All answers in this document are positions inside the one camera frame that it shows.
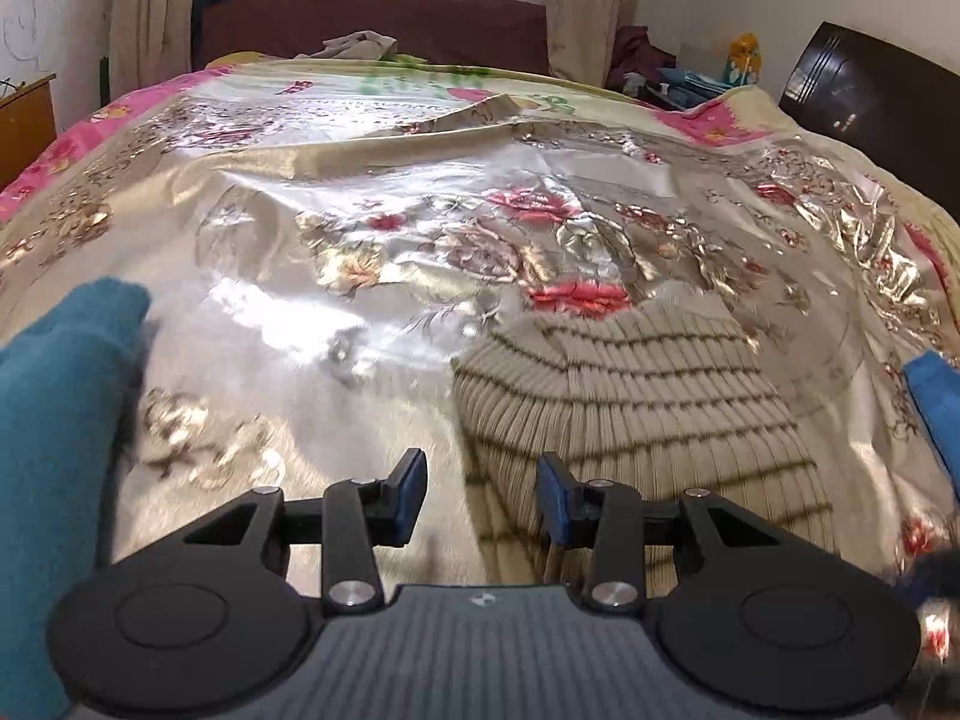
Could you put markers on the beige brown-striped knit sweater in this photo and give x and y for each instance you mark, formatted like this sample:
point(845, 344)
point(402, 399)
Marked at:
point(637, 405)

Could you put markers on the crumpled beige cloth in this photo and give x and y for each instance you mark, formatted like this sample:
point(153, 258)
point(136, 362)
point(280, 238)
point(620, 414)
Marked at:
point(352, 45)

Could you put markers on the maroon upholstered bench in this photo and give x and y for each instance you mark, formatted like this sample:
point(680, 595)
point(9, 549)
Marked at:
point(450, 22)

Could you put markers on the yellow plush toy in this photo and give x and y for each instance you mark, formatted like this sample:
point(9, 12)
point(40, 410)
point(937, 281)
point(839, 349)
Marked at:
point(742, 60)

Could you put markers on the wooden desk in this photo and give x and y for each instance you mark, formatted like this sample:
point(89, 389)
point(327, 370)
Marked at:
point(26, 127)

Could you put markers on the gold floral satin blanket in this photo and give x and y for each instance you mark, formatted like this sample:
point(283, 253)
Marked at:
point(337, 240)

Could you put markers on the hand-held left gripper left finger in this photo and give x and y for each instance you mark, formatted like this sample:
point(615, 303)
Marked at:
point(409, 495)

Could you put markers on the beige curtain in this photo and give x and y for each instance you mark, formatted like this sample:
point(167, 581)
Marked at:
point(589, 7)
point(150, 15)

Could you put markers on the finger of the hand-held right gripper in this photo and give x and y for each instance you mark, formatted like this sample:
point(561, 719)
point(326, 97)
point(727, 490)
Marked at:
point(930, 581)
point(934, 405)

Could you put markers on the maroon clothes pile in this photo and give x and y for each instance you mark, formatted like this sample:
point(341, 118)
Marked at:
point(637, 56)

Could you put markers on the blue folded cloth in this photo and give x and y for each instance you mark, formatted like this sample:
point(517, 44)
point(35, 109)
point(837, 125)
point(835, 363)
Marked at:
point(694, 81)

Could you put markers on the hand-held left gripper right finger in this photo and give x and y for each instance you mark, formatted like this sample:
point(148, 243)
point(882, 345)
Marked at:
point(553, 499)

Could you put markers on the dark wooden headboard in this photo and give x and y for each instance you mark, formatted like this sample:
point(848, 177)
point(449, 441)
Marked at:
point(870, 97)

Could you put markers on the pink floral bedsheet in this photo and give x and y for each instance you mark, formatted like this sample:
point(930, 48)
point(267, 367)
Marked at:
point(82, 135)

